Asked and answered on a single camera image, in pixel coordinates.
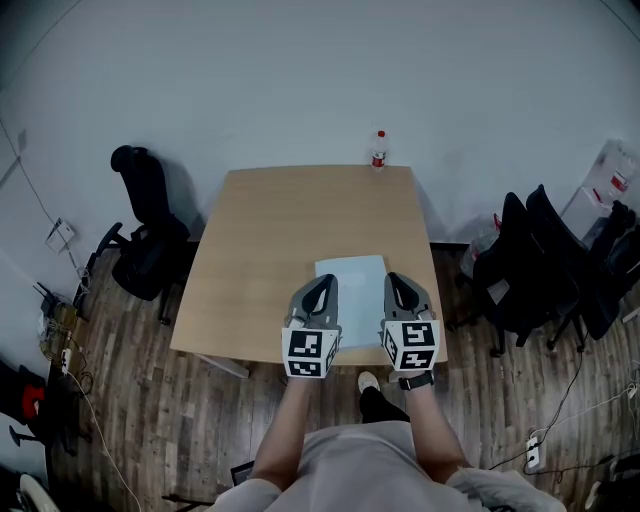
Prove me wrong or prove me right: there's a red and black bag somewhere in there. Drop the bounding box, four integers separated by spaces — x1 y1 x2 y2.
18 364 49 426

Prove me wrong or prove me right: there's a black office chair with armrests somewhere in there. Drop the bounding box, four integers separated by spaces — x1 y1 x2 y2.
93 144 192 327

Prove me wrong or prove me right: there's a clear bottle with red cap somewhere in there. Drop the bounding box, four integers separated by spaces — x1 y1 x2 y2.
370 130 391 173

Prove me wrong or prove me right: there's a white cabinet with red labels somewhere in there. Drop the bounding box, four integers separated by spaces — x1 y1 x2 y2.
558 138 640 244

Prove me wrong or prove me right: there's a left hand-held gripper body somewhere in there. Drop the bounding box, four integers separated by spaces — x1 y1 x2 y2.
281 273 344 380

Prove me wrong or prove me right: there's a dark framed panel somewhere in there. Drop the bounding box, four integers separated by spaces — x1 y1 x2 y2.
229 459 257 487

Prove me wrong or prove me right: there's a person's black trouser leg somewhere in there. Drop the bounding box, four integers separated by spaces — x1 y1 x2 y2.
358 386 412 425

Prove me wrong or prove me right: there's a person's right forearm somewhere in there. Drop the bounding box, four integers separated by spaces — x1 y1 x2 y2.
399 382 472 485

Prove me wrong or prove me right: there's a grey table leg bar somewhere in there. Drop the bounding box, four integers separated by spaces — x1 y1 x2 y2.
193 352 251 380

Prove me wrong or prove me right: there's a black router with antennas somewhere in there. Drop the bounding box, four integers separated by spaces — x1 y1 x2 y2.
32 281 69 321

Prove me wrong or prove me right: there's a white item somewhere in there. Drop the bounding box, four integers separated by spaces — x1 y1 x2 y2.
314 255 390 350

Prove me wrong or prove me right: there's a black floor cable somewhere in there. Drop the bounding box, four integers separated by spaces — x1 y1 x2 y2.
488 349 585 472

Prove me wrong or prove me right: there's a person's beige shirt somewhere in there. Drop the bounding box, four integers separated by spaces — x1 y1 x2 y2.
206 419 569 512

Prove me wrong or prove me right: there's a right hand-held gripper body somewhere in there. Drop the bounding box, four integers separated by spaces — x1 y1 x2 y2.
380 272 442 373

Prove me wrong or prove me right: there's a white floor cable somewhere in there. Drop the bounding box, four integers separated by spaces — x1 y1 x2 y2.
67 370 144 512

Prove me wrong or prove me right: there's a clear plastic bag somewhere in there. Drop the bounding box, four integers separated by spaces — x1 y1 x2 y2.
458 213 503 280

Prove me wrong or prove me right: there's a person's left forearm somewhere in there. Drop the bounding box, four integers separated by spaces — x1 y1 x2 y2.
249 373 321 492

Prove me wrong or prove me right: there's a black wristwatch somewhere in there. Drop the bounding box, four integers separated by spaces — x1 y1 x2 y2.
397 370 436 392

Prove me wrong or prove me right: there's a white wall box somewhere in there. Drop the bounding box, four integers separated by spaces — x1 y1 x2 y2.
44 217 77 254

